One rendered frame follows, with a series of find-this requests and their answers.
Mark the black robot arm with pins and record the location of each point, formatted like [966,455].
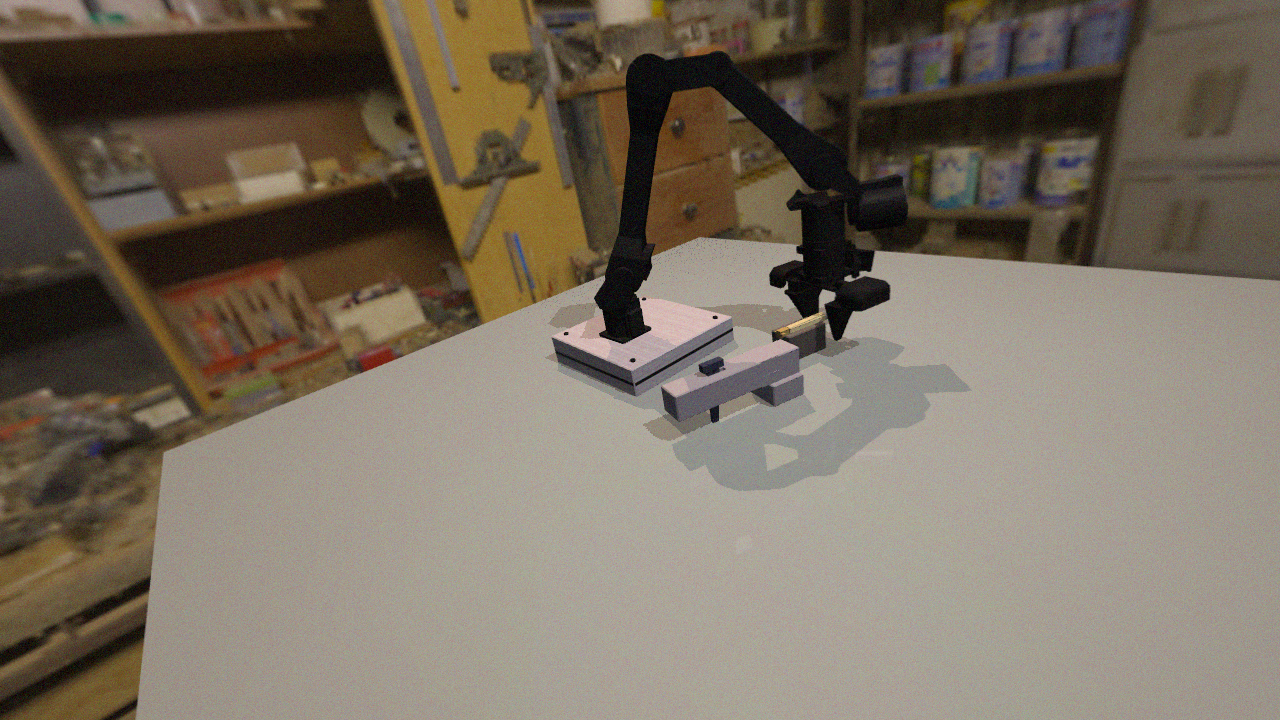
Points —
[822,165]

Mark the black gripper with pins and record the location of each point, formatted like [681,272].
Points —
[823,267]

